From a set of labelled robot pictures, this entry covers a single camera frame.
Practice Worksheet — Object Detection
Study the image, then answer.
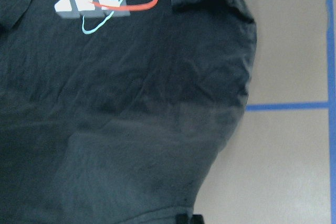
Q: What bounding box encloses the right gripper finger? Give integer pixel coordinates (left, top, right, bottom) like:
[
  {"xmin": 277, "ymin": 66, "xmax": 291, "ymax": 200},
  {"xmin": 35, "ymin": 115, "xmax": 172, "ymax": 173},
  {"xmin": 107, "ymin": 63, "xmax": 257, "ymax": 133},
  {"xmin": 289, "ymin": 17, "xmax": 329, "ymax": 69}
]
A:
[{"xmin": 174, "ymin": 214, "xmax": 205, "ymax": 224}]

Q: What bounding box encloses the black printed t-shirt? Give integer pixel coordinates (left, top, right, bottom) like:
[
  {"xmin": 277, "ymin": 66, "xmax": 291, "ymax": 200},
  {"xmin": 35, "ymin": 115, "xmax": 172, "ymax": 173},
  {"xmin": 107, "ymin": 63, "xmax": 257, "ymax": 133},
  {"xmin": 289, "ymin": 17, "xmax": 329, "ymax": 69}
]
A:
[{"xmin": 1, "ymin": 0, "xmax": 257, "ymax": 223}]

